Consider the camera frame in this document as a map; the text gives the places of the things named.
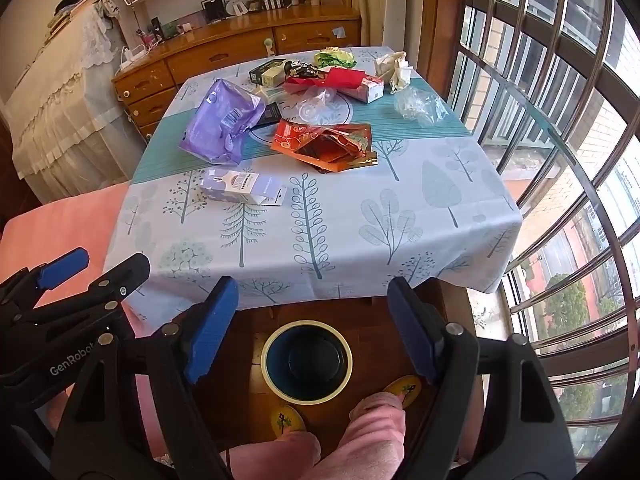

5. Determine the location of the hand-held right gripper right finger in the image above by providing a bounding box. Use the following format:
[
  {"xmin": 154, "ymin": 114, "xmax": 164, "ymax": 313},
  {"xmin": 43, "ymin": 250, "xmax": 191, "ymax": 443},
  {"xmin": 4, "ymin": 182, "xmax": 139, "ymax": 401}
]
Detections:
[{"xmin": 387, "ymin": 276, "xmax": 578, "ymax": 480}]

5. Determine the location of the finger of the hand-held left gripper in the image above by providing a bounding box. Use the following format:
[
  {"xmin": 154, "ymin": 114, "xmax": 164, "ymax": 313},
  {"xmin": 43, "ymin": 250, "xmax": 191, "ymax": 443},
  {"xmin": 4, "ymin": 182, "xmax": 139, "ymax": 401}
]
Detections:
[
  {"xmin": 0, "ymin": 247, "xmax": 92, "ymax": 312},
  {"xmin": 0, "ymin": 253, "xmax": 152, "ymax": 356}
]

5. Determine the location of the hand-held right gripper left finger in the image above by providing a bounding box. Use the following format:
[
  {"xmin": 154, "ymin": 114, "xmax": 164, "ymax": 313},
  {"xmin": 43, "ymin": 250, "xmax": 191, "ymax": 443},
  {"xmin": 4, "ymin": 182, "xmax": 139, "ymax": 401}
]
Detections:
[{"xmin": 50, "ymin": 276, "xmax": 241, "ymax": 480}]

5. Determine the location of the blue bin with cream rim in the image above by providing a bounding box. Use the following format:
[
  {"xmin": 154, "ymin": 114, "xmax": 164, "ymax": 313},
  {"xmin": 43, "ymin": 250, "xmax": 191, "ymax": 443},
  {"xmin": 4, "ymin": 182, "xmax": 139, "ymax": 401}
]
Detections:
[{"xmin": 260, "ymin": 320, "xmax": 354, "ymax": 406}]

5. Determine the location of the purple plastic bag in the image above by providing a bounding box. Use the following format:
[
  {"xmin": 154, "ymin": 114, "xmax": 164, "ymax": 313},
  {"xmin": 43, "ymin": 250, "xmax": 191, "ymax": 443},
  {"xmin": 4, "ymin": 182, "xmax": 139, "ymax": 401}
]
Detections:
[{"xmin": 178, "ymin": 79, "xmax": 267, "ymax": 166}]

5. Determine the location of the orange red foil wrapper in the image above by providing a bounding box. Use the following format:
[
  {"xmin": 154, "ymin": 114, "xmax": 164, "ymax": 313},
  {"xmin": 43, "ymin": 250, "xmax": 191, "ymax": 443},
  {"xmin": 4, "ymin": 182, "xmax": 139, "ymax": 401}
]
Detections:
[{"xmin": 270, "ymin": 120, "xmax": 380, "ymax": 173}]

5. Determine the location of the clear plastic wrapper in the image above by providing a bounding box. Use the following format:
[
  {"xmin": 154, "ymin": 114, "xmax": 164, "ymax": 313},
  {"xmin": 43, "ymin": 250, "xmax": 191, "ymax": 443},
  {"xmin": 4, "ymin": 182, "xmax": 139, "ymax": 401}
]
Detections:
[{"xmin": 285, "ymin": 85, "xmax": 353, "ymax": 126}]

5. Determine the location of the black and gold wrapper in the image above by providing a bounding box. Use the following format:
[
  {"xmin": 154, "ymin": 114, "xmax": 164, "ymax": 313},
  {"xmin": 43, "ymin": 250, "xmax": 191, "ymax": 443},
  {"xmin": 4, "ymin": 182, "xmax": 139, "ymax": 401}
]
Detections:
[{"xmin": 284, "ymin": 60, "xmax": 328, "ymax": 81}]

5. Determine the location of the pink mat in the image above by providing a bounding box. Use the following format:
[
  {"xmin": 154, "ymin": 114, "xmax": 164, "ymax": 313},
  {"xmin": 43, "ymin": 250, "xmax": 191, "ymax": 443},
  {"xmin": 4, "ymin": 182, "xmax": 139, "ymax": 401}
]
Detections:
[{"xmin": 0, "ymin": 182, "xmax": 166, "ymax": 456}]

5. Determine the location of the yellow slipper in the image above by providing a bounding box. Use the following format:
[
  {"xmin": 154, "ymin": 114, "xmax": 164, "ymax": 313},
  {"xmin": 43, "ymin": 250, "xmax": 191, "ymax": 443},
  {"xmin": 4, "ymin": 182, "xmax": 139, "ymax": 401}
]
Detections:
[
  {"xmin": 382, "ymin": 375, "xmax": 422, "ymax": 409},
  {"xmin": 270, "ymin": 405, "xmax": 307, "ymax": 436}
]

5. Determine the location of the person's right leg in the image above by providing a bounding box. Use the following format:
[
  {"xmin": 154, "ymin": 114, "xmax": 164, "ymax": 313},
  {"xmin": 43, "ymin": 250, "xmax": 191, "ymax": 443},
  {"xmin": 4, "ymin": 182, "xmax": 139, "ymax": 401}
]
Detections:
[{"xmin": 307, "ymin": 392, "xmax": 406, "ymax": 480}]

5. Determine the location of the person's leg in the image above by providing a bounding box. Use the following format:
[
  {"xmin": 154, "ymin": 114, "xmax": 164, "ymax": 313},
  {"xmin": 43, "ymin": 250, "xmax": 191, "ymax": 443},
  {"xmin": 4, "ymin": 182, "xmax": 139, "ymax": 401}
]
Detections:
[
  {"xmin": 307, "ymin": 392, "xmax": 406, "ymax": 480},
  {"xmin": 227, "ymin": 430, "xmax": 321, "ymax": 480}
]

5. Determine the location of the tree print tablecloth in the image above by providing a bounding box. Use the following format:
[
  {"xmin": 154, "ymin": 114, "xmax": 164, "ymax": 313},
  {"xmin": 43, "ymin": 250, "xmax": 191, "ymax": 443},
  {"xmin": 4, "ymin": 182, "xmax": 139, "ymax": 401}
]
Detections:
[{"xmin": 102, "ymin": 46, "xmax": 523, "ymax": 323}]

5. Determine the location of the person's left leg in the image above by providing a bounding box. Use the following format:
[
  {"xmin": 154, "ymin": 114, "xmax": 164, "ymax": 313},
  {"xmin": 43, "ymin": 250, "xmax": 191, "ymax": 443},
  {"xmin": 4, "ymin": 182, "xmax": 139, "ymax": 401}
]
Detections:
[{"xmin": 227, "ymin": 430, "xmax": 321, "ymax": 480}]

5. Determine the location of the white and purple carton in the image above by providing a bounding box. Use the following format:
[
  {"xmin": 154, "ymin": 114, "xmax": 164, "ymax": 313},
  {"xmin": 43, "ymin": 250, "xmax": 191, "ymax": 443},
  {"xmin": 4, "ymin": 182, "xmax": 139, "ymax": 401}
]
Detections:
[{"xmin": 200, "ymin": 169, "xmax": 287, "ymax": 207}]

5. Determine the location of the white lace bed cover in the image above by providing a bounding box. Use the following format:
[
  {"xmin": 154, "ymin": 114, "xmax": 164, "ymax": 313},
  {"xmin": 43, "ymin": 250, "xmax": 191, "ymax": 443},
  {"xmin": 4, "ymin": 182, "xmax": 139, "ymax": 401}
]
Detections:
[{"xmin": 0, "ymin": 0, "xmax": 138, "ymax": 206}]

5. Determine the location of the small black card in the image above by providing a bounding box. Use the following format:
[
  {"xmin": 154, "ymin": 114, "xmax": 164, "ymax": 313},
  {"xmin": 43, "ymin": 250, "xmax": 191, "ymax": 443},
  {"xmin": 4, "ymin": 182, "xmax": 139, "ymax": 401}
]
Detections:
[{"xmin": 252, "ymin": 102, "xmax": 282, "ymax": 128}]

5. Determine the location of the white power strip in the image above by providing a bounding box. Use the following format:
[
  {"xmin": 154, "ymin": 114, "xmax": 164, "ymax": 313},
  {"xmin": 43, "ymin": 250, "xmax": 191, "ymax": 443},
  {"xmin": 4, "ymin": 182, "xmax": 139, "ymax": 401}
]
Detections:
[{"xmin": 119, "ymin": 45, "xmax": 151, "ymax": 72}]

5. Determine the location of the clear plastic bag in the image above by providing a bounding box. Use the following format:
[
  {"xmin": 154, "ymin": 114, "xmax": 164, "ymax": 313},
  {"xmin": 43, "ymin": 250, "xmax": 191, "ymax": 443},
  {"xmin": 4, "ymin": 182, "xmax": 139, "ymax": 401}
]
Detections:
[{"xmin": 393, "ymin": 87, "xmax": 448, "ymax": 128}]

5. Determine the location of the wooden dresser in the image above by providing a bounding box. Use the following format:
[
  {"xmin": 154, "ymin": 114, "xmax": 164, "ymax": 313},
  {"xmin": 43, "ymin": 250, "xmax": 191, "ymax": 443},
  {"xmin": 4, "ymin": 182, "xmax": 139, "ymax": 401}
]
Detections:
[{"xmin": 112, "ymin": 7, "xmax": 362, "ymax": 143}]

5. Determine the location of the green and cream chocolate box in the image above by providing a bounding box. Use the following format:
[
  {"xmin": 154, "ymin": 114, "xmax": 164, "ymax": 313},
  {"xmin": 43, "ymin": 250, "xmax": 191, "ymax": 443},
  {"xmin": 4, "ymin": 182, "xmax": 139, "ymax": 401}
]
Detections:
[{"xmin": 249, "ymin": 59, "xmax": 291, "ymax": 87}]

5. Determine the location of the red and white carton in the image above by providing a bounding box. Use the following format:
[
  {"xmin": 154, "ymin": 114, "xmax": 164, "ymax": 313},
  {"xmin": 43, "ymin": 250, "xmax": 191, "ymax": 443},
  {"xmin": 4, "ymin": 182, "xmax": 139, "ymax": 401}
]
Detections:
[{"xmin": 283, "ymin": 67, "xmax": 386, "ymax": 104}]

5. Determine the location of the crumpled yellow paper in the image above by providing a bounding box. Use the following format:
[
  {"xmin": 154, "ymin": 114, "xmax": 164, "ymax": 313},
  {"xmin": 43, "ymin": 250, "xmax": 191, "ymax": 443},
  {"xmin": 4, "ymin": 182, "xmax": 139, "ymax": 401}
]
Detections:
[{"xmin": 327, "ymin": 47, "xmax": 358, "ymax": 68}]

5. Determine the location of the metal window grille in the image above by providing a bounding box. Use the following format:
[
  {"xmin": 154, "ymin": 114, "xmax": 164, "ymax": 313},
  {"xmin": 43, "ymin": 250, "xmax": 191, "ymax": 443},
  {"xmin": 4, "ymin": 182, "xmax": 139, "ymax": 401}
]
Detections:
[{"xmin": 450, "ymin": 0, "xmax": 640, "ymax": 466}]

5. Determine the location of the beige curtain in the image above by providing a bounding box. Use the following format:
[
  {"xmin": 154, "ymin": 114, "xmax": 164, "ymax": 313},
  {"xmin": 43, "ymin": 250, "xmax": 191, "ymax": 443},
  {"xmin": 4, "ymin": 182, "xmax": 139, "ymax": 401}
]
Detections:
[{"xmin": 361, "ymin": 0, "xmax": 388, "ymax": 48}]

